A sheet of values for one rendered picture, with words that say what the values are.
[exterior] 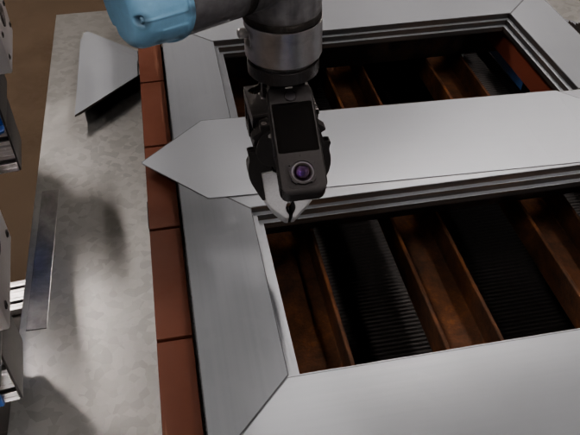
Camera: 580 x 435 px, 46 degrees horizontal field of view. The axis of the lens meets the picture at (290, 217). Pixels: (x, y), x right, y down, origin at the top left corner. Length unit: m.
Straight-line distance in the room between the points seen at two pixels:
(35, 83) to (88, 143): 1.58
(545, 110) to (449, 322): 0.37
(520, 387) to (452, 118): 0.47
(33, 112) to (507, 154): 2.01
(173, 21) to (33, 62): 2.49
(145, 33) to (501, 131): 0.65
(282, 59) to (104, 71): 0.84
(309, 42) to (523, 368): 0.40
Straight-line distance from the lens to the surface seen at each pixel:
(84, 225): 1.16
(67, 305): 1.05
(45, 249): 1.14
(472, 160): 1.01
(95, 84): 1.42
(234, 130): 1.03
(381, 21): 1.33
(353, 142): 1.01
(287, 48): 0.64
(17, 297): 1.72
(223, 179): 0.94
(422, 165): 0.98
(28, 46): 3.16
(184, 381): 0.75
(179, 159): 0.99
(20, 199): 2.34
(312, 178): 0.65
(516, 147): 1.05
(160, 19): 0.56
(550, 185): 1.03
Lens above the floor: 1.45
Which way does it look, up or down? 43 degrees down
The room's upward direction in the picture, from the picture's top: straight up
